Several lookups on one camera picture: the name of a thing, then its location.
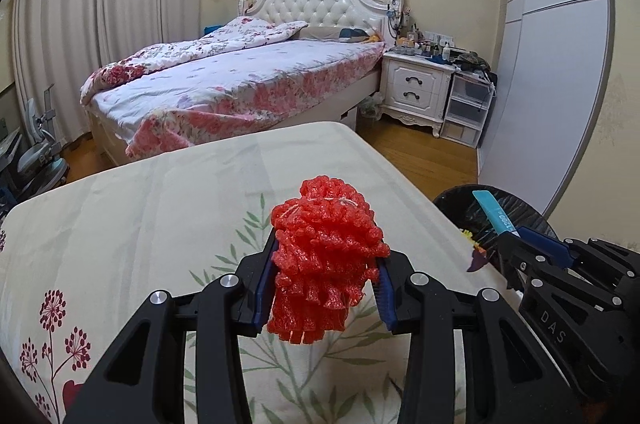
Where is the teal white tube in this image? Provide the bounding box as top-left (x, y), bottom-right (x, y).
top-left (472, 189), bottom-right (520, 237)

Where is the white tufted bed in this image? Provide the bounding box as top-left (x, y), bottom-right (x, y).
top-left (81, 0), bottom-right (392, 164)

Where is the white sliding wardrobe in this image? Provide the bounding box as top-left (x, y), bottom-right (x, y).
top-left (478, 0), bottom-right (614, 215)

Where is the floral quilt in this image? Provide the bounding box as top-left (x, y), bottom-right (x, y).
top-left (80, 16), bottom-right (309, 106)

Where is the black trash bag bin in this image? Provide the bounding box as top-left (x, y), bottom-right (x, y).
top-left (434, 184), bottom-right (558, 273)

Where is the red foam fruit net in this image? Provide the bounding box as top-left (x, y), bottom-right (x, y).
top-left (267, 175), bottom-right (390, 344)

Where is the cream floral bed sheet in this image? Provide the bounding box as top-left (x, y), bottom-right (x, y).
top-left (0, 119), bottom-right (569, 424)

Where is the nightstand clutter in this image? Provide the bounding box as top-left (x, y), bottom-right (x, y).
top-left (386, 0), bottom-right (494, 82)

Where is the white nightstand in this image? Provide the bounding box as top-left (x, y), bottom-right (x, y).
top-left (380, 52), bottom-right (456, 137)

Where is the clear plastic drawer unit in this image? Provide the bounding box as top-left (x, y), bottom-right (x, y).
top-left (440, 71), bottom-right (496, 148)

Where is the grey desk chair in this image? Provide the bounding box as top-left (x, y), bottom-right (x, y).
top-left (17, 84), bottom-right (70, 200)

